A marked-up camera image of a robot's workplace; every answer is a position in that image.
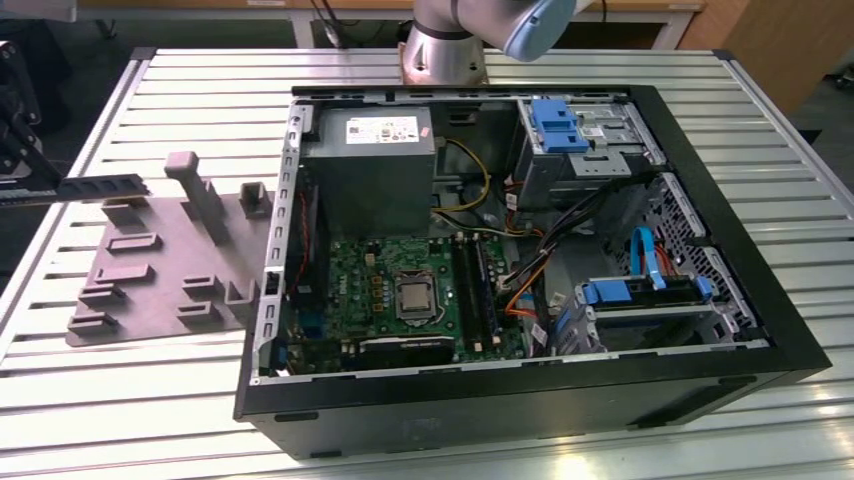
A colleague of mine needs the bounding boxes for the green motherboard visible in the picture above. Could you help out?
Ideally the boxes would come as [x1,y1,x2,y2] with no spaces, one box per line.
[286,234,536,374]

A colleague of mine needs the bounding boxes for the blue flat wire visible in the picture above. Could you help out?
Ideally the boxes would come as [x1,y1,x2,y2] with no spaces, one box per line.
[630,225,669,291]

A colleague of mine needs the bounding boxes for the wooden cabinet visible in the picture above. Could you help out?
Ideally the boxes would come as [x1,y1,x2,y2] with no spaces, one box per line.
[680,0,854,116]

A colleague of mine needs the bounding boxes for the yellow wire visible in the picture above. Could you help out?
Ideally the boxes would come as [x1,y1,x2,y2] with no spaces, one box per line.
[430,139,493,216]

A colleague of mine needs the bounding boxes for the silver metal drive cage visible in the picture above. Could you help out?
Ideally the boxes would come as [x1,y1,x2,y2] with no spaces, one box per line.
[517,97,669,211]

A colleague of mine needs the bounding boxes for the CPU socket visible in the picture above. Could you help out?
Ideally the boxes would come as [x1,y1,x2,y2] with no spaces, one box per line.
[392,268,448,327]

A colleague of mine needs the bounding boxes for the white desk wooden top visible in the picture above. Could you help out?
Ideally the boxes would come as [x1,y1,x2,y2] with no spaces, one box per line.
[79,0,709,51]

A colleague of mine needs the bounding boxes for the orange wire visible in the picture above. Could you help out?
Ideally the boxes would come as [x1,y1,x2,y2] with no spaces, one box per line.
[504,272,546,319]

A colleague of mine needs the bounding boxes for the thin red wire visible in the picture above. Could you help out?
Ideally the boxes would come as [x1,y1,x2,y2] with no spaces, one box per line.
[293,187,319,296]

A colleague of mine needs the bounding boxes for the hard disk in blue carrier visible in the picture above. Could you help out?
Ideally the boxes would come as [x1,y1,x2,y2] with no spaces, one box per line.
[577,277,716,314]

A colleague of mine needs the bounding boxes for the blue drive bay latch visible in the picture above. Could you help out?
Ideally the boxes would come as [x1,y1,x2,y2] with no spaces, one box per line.
[532,98,593,154]

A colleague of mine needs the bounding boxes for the silver CPU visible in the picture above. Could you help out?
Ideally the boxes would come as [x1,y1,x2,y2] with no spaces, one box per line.
[400,282,436,313]

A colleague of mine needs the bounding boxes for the RAM stick black chips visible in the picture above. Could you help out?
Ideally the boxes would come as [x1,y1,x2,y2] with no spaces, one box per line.
[472,238,502,349]
[0,172,153,209]

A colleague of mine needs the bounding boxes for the grey parts rack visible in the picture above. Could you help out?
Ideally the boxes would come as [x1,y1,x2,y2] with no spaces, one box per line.
[65,151,277,349]

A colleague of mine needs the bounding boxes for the grey power supply unit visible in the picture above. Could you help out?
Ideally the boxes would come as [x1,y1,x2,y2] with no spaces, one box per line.
[303,107,440,236]

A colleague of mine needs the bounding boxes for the black open PC case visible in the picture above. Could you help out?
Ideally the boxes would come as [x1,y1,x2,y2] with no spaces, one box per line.
[231,83,835,460]

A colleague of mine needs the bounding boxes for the black cable bundle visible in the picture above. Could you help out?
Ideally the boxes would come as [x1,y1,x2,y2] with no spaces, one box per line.
[500,172,653,291]

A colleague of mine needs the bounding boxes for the black RAM slot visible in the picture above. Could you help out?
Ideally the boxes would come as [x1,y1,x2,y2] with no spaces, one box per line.
[450,233,484,354]

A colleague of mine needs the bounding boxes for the black graphics card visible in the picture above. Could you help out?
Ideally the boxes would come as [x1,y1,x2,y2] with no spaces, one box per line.
[339,333,460,372]

